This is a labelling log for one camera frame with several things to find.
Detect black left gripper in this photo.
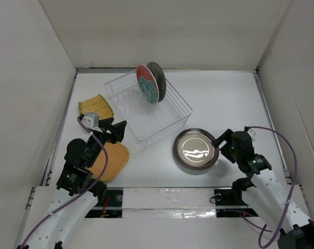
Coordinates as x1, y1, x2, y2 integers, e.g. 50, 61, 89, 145
87, 117, 126, 167

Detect brown-rimmed cream plate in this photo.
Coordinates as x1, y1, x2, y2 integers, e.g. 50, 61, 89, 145
173, 128, 219, 171

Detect teal and red floral plate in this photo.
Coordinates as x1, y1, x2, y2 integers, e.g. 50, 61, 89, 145
136, 65, 159, 104

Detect grey reindeer plate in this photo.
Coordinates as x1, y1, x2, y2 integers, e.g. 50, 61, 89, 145
146, 62, 167, 102

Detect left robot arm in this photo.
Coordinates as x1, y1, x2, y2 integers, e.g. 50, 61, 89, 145
18, 115, 127, 248

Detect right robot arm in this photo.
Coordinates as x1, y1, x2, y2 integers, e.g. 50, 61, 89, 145
212, 127, 314, 248

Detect orange bamboo tray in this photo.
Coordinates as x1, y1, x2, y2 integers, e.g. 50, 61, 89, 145
88, 143, 130, 182

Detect green-rimmed bamboo tray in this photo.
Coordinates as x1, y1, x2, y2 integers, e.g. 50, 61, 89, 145
78, 94, 114, 120

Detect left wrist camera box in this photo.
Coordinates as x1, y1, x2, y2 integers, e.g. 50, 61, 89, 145
79, 112, 99, 129

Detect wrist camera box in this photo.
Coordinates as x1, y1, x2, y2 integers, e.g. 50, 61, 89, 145
244, 126, 256, 141
79, 112, 99, 129

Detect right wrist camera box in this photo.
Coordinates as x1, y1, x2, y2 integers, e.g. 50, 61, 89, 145
244, 126, 256, 141

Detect white wire dish rack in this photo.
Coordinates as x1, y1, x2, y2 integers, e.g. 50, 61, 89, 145
105, 71, 193, 147

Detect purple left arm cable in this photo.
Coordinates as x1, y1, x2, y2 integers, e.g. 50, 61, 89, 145
19, 118, 108, 248

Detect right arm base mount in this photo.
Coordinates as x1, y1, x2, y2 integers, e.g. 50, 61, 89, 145
210, 188, 258, 218

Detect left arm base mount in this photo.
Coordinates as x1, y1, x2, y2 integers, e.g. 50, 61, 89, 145
85, 188, 123, 218

